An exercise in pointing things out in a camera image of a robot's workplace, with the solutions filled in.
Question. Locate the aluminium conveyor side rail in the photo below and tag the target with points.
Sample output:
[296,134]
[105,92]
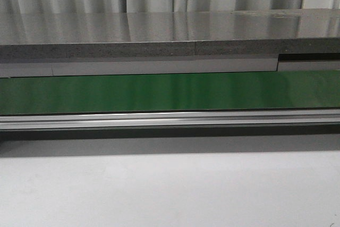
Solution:
[167,119]

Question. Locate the green conveyor belt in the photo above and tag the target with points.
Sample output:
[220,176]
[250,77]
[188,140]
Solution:
[170,92]

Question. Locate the grey stone counter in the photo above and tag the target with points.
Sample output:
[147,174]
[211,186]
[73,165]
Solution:
[53,45]

